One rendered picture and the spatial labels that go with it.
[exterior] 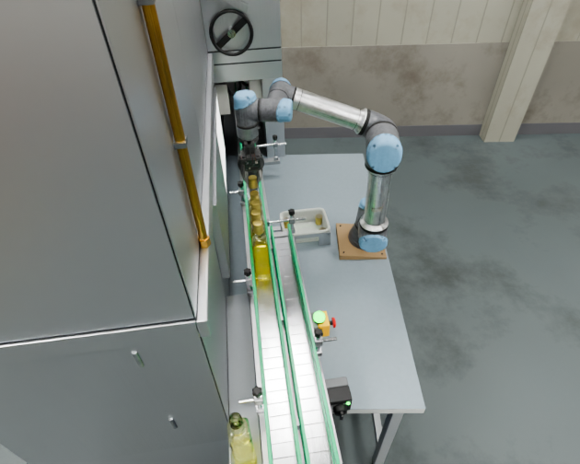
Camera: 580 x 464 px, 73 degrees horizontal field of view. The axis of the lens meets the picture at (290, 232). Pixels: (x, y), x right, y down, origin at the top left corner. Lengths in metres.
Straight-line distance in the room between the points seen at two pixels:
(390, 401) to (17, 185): 1.23
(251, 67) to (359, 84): 1.93
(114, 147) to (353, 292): 1.29
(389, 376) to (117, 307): 1.00
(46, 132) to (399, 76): 3.68
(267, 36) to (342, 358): 1.57
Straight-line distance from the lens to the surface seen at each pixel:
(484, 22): 4.16
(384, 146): 1.36
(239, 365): 1.37
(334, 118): 1.47
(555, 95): 4.75
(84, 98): 0.57
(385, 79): 4.06
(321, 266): 1.79
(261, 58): 2.24
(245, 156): 1.44
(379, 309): 1.67
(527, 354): 2.72
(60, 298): 0.84
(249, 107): 1.35
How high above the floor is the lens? 2.07
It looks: 43 degrees down
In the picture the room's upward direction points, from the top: 2 degrees counter-clockwise
